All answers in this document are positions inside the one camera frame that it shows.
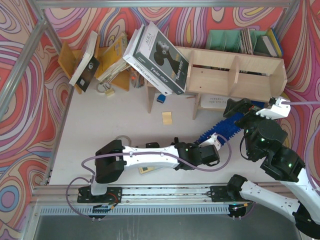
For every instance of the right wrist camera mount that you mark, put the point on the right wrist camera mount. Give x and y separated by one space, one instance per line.
275 112

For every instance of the yellow books stack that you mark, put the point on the yellow books stack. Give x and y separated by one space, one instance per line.
111 61

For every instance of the yellow sticky note pad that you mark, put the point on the yellow sticky note pad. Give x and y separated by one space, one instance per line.
167 118

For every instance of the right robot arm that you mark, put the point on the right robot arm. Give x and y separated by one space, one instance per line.
264 139

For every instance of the wooden desktop bookshelf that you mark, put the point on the wooden desktop bookshelf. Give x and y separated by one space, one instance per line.
233 75

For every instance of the teal file organizer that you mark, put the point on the teal file organizer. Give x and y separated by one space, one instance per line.
232 41

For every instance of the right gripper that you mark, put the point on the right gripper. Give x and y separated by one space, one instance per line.
240 107

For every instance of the brass padlock with ring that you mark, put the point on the brass padlock with ring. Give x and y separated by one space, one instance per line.
105 89

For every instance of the Twins story dark book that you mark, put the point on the Twins story dark book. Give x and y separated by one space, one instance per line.
162 59

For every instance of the blue and yellow book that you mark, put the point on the blue and yellow book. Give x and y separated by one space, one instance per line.
271 40

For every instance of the colored pencils cup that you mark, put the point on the colored pencils cup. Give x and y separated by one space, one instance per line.
136 80

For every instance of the white book black cover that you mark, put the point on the white book black cover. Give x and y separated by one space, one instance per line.
86 64

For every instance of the blue microfiber duster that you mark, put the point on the blue microfiber duster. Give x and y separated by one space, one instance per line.
226 128

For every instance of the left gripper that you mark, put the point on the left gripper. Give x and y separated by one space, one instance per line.
208 154

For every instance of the blue pencil sharpener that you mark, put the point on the blue pencil sharpener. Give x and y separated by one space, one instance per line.
161 98

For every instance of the yellow wooden book stand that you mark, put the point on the yellow wooden book stand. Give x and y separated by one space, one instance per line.
67 60

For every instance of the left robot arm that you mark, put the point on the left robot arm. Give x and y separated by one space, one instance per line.
114 158

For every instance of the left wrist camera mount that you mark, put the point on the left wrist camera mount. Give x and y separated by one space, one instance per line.
211 141

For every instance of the yellow and blue calculator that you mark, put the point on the yellow and blue calculator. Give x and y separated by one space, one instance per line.
144 170

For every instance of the white paper notebook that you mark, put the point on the white paper notebook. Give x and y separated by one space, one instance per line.
210 101

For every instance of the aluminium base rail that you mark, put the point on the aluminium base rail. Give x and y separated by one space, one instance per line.
131 194

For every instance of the white Chokladfabriken book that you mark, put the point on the white Chokladfabriken book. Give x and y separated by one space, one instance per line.
129 57

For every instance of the beige and black stapler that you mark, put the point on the beige and black stapler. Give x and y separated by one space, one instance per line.
152 145

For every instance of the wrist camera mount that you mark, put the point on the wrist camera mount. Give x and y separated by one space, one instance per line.
211 141
275 112

